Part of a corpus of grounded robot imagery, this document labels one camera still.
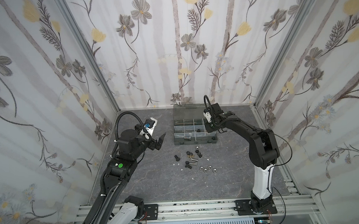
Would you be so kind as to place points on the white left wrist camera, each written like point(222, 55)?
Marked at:
point(148, 128)

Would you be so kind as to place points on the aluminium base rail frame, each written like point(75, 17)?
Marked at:
point(291, 209)

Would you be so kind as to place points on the black hex bolt lower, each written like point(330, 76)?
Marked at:
point(187, 165)

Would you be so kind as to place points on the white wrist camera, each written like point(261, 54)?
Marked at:
point(148, 128)
point(208, 116)

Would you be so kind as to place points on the green plastic compartment organizer box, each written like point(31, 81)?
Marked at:
point(187, 120)

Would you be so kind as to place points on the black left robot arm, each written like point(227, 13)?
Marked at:
point(130, 145)

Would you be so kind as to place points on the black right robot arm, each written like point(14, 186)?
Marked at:
point(263, 153)

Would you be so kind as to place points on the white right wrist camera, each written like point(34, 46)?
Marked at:
point(208, 116)

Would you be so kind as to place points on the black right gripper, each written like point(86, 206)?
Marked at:
point(211, 121)

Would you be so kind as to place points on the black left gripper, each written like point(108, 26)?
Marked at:
point(153, 143)

